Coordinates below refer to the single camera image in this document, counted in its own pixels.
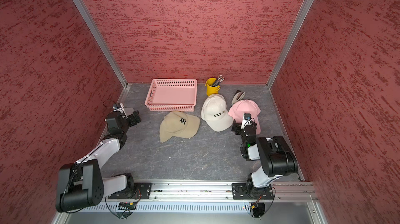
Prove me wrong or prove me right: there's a right corner aluminium post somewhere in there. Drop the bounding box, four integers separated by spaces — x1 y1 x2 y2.
266 0 314 90

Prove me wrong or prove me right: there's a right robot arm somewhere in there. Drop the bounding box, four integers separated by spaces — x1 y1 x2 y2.
232 119 299 199

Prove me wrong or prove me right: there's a pink cloth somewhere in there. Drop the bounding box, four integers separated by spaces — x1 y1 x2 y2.
228 100 261 134

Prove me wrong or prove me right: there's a corner aluminium post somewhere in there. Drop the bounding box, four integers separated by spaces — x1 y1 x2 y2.
72 0 129 89
266 0 314 90

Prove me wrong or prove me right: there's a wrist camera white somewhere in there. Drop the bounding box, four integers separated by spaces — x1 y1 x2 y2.
241 113 252 129
112 103 134 117

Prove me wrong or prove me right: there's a beige baseball cap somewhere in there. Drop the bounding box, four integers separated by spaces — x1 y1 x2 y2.
159 111 200 143

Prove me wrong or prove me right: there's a white Colorado baseball cap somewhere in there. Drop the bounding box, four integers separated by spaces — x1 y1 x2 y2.
201 94 233 132

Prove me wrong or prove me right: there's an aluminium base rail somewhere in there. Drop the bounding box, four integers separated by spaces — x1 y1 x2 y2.
106 179 319 202

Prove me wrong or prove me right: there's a beige stapler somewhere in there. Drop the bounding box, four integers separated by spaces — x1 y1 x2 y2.
231 90 246 105

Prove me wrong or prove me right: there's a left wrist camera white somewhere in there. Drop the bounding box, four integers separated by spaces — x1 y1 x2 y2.
112 103 134 117

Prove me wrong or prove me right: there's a pink plastic basket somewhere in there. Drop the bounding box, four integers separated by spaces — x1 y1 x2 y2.
145 79 198 112

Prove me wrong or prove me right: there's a left corner aluminium post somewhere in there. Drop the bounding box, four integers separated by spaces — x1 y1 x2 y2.
72 0 129 89

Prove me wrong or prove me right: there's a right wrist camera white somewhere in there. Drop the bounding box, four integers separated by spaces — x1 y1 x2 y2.
241 113 252 129

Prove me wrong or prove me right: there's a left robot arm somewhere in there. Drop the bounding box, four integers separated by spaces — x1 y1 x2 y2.
56 108 141 214

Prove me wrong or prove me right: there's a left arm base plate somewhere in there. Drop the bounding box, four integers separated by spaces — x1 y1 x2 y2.
107 182 152 200

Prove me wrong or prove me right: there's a yellow pencil cup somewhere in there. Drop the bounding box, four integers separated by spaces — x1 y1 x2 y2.
205 78 220 97

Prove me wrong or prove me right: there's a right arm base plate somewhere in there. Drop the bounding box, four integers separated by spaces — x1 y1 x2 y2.
231 183 274 200

